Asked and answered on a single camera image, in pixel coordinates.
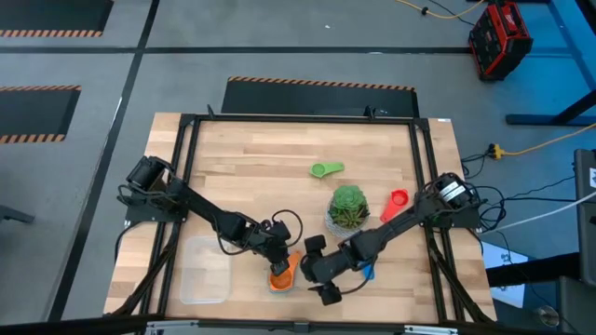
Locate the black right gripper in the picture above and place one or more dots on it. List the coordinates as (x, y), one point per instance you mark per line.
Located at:
(337, 267)

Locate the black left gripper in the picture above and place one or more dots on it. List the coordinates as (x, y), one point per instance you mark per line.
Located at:
(274, 244)

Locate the orange measuring cup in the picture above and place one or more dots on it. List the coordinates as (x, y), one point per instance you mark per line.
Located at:
(281, 281)

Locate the blue measuring cup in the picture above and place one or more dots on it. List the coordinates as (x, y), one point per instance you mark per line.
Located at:
(369, 272)

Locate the green measuring cup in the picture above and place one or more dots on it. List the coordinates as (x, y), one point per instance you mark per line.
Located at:
(321, 170)

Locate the red measuring cup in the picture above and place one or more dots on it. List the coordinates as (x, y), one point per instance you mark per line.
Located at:
(395, 205)

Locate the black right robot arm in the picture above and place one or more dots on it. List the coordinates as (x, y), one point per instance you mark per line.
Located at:
(396, 228)

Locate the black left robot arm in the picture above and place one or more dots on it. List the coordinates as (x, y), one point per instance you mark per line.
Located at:
(205, 211)

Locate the clear plastic basket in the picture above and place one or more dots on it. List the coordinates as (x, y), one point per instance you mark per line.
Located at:
(205, 270)

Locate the succulent in triangle-patterned pot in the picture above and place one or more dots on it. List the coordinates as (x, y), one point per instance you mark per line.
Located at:
(348, 209)

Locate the black hazard-striped floor mat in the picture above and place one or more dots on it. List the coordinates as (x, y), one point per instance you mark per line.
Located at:
(51, 16)
(316, 100)
(32, 114)

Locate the black chair base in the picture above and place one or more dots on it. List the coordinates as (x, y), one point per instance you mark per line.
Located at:
(14, 215)

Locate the grey equipment cabinet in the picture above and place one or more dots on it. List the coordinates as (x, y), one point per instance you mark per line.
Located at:
(586, 209)

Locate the red and black toolbox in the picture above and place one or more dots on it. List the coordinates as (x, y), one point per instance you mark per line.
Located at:
(500, 39)

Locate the silver aluminium bracket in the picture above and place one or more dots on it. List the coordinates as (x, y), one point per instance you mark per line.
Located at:
(430, 330)
(165, 327)

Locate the black aluminium table frame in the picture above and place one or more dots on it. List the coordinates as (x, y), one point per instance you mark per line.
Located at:
(302, 118)

